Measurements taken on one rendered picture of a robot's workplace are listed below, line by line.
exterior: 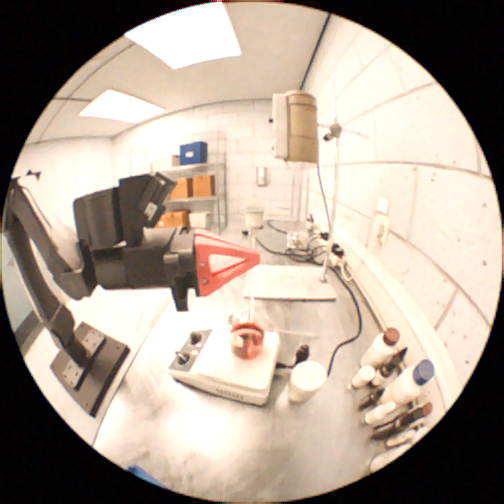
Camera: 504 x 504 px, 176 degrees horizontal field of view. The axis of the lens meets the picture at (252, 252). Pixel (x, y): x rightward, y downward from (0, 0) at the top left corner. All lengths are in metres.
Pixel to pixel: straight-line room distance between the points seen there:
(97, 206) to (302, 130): 0.46
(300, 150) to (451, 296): 0.50
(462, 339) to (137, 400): 0.64
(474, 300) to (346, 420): 0.32
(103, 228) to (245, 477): 0.40
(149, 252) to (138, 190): 0.06
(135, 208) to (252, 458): 0.39
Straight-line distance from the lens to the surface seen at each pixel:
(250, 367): 0.30
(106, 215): 0.20
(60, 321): 0.42
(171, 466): 0.38
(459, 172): 0.45
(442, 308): 0.46
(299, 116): 0.51
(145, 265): 0.19
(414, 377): 0.35
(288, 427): 0.36
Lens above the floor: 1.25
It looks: 24 degrees down
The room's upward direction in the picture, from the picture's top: straight up
